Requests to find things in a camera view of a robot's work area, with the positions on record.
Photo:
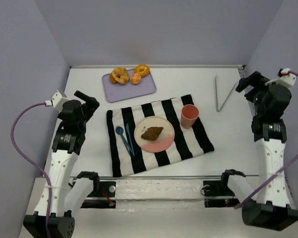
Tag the aluminium front rail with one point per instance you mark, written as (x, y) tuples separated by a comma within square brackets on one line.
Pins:
[(163, 177)]

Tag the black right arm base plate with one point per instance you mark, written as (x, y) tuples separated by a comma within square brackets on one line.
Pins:
[(217, 195)]

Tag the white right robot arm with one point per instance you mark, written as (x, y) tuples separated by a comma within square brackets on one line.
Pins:
[(268, 206)]

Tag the blue plastic knife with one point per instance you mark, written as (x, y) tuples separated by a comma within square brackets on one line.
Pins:
[(129, 139)]

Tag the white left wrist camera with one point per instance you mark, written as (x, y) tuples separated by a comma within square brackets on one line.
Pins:
[(58, 99)]

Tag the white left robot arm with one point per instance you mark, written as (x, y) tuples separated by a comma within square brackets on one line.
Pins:
[(53, 216)]

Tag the metal serving tongs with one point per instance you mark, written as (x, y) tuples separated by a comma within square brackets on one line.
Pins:
[(224, 87)]

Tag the cream pink floral plate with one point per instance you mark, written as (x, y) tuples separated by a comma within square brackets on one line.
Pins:
[(165, 139)]

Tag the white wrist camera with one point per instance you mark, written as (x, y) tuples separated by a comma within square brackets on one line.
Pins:
[(285, 78), (58, 99)]

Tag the lavender plastic tray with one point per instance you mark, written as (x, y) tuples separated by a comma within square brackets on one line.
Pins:
[(115, 92)]

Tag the brown chocolate croissant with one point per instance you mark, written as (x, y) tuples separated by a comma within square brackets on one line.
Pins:
[(152, 133)]

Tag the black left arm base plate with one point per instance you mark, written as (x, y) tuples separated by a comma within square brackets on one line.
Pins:
[(104, 198)]

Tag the small round peach bun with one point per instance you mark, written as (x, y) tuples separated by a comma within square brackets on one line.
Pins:
[(135, 78)]

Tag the pale twisted bread roll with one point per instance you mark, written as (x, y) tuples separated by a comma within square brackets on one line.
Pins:
[(121, 75)]

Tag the pink plastic cup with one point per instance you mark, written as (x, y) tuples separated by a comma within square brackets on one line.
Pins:
[(189, 114)]

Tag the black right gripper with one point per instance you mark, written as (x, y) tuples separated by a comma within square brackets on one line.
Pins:
[(250, 81)]

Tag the yellow ring donut bread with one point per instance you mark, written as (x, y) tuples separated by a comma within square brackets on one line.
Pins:
[(142, 69)]

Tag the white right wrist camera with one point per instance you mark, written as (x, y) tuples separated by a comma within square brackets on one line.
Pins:
[(285, 78)]

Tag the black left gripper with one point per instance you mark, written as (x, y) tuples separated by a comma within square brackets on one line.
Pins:
[(88, 102)]

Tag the blue plastic fork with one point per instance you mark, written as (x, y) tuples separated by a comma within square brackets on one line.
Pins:
[(119, 130)]

